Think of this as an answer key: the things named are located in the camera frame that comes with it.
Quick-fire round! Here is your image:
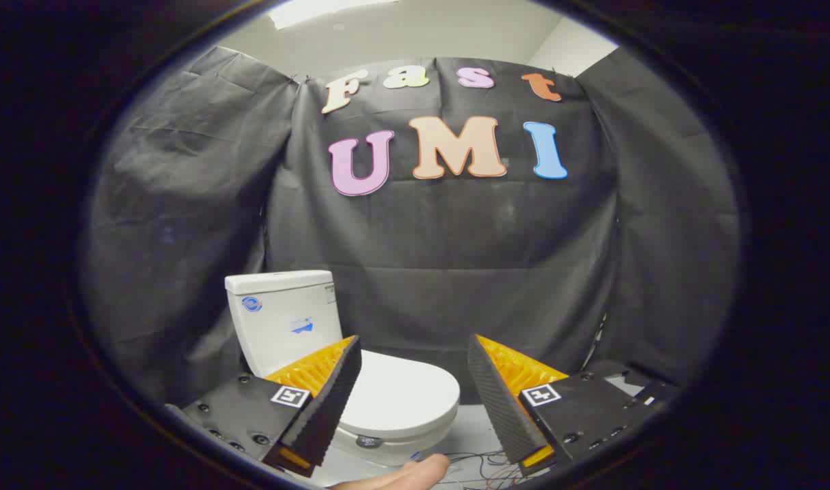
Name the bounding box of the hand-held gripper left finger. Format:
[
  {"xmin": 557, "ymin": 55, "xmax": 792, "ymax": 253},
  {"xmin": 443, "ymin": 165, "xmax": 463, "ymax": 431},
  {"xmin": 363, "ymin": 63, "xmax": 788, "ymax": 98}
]
[{"xmin": 167, "ymin": 335, "xmax": 363, "ymax": 478}]

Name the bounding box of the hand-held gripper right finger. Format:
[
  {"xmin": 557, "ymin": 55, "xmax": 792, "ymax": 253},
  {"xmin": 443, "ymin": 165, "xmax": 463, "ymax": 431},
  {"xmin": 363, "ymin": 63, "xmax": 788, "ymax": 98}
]
[{"xmin": 467, "ymin": 333, "xmax": 680, "ymax": 477}]

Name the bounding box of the white toilet lid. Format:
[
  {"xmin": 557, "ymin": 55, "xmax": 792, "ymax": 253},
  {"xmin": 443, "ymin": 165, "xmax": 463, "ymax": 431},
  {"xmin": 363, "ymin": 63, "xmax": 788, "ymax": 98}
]
[{"xmin": 337, "ymin": 349, "xmax": 461, "ymax": 440}]

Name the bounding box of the black backdrop cloth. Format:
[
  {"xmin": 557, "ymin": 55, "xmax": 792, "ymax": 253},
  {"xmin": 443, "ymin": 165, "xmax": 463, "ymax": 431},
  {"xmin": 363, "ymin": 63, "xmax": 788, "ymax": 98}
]
[{"xmin": 82, "ymin": 46, "xmax": 741, "ymax": 409}]

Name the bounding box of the black cable tangle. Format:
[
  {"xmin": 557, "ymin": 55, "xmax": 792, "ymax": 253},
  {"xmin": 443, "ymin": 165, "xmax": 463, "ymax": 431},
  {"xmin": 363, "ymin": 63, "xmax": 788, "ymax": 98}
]
[{"xmin": 448, "ymin": 449, "xmax": 518, "ymax": 490}]

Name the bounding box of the red wire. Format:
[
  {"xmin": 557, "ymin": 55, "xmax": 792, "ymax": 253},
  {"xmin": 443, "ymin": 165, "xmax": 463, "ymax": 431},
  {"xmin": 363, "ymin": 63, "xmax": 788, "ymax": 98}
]
[{"xmin": 480, "ymin": 464, "xmax": 525, "ymax": 490}]

